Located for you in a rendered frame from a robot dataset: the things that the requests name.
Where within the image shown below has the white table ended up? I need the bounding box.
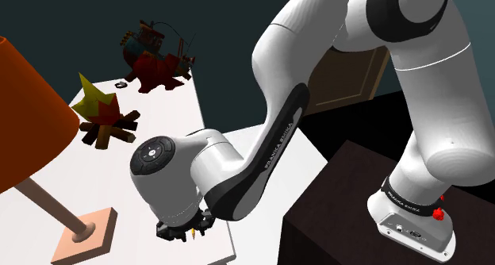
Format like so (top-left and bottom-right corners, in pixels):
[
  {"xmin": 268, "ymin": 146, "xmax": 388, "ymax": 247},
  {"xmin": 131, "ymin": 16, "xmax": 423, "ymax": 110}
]
[{"xmin": 0, "ymin": 75, "xmax": 238, "ymax": 265}]

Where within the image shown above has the campfire figure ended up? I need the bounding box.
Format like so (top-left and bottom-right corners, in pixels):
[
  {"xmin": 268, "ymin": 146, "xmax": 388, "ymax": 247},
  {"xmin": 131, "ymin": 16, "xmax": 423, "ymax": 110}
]
[{"xmin": 71, "ymin": 72, "xmax": 141, "ymax": 151}]

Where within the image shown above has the dark robot stand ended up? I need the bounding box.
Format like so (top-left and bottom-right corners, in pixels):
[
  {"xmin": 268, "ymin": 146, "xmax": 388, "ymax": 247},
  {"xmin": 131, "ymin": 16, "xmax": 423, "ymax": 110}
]
[{"xmin": 277, "ymin": 139, "xmax": 495, "ymax": 265}]

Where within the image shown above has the red ship figure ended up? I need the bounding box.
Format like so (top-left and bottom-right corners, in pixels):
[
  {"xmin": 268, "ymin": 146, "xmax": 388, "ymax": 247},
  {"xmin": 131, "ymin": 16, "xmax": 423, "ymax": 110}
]
[{"xmin": 119, "ymin": 19, "xmax": 197, "ymax": 94}]

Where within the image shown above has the orange shade table lamp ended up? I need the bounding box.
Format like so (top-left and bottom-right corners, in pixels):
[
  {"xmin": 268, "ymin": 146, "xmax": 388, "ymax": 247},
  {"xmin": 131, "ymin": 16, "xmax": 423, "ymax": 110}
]
[{"xmin": 0, "ymin": 36, "xmax": 119, "ymax": 265}]

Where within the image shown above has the brown wooden door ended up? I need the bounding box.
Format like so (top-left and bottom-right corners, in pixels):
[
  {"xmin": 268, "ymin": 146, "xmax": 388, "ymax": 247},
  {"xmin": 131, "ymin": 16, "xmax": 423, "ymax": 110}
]
[{"xmin": 304, "ymin": 45, "xmax": 392, "ymax": 117}]

